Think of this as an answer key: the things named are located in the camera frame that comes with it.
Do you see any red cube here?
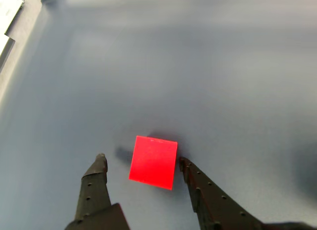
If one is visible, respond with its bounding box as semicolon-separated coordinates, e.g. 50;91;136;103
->
128;135;179;191

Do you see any blue-grey table mat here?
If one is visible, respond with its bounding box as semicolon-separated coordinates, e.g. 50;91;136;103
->
0;0;317;230

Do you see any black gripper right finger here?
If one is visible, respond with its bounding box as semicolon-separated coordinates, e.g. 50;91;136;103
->
178;157;264;230

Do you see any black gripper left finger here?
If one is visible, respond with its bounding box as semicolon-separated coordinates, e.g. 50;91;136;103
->
64;153;131;230

